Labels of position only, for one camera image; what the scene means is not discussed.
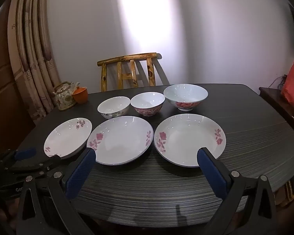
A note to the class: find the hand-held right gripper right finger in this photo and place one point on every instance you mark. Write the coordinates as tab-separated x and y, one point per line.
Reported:
213	176

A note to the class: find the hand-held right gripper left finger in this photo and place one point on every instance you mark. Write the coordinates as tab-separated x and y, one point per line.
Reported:
80	173

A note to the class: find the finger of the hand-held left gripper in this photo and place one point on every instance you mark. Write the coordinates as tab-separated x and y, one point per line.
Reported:
43	164
25	153

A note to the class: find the small white plate purple flowers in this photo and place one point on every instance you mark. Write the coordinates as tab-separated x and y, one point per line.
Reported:
68	137

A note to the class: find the large white plate pink flowers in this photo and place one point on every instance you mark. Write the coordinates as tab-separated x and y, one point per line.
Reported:
190	139

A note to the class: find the floral ceramic teapot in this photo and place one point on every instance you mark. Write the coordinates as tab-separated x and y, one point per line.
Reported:
63	96

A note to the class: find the white bowl green floral pattern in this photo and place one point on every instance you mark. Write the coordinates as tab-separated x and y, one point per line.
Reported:
114	107

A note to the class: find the orange cup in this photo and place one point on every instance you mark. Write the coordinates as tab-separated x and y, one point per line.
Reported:
80	95

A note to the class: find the large white bowl pink flowers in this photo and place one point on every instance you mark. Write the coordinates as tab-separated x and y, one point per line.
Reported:
185	97

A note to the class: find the small white bowl pink flowers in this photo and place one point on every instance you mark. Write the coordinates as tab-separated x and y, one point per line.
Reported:
147	103

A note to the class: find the dark wooden side cabinet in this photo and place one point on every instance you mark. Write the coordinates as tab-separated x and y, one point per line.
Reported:
279	102

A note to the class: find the bamboo chair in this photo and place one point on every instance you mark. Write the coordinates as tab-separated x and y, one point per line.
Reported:
129	71

